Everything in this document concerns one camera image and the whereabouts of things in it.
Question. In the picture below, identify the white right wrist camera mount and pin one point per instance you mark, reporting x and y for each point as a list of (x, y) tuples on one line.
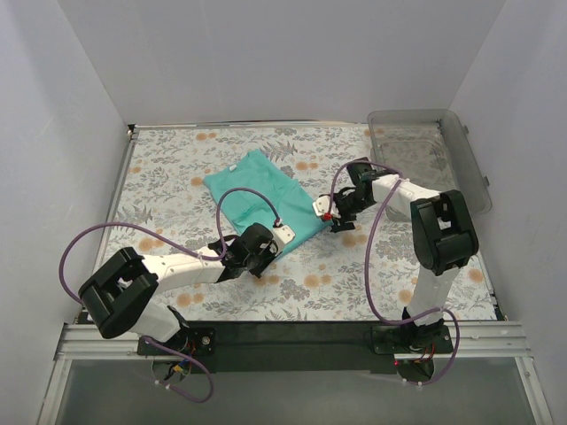
[(325, 208)]

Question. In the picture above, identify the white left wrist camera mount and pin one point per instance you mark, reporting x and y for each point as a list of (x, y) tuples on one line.
[(282, 237)]

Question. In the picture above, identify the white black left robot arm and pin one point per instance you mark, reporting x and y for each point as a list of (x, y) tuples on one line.
[(119, 295)]

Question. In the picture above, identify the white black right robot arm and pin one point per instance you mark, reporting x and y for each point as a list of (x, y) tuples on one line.
[(444, 240)]

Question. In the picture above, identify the clear plastic bin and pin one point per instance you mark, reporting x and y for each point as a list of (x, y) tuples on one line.
[(431, 148)]

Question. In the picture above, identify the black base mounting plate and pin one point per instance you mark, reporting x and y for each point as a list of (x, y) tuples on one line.
[(307, 359)]

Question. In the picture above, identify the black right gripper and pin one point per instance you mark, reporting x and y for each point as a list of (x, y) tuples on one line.
[(341, 212)]

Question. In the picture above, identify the teal t shirt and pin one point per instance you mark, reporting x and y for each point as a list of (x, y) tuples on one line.
[(255, 190)]

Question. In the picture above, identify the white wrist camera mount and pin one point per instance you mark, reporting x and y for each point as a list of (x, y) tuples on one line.
[(325, 208), (282, 237)]

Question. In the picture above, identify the aluminium frame rail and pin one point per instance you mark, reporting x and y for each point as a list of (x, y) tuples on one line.
[(473, 339)]

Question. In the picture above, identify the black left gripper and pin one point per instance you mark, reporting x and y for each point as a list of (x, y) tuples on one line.
[(269, 253)]

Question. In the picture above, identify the floral patterned table mat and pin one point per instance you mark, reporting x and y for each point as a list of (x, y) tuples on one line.
[(329, 277)]

